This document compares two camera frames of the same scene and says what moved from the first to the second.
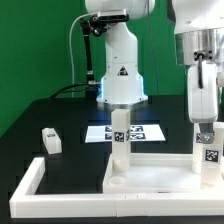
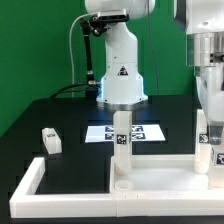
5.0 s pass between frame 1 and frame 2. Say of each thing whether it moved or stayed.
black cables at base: stayed
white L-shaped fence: stayed
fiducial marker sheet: stayed
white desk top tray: moved
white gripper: moved
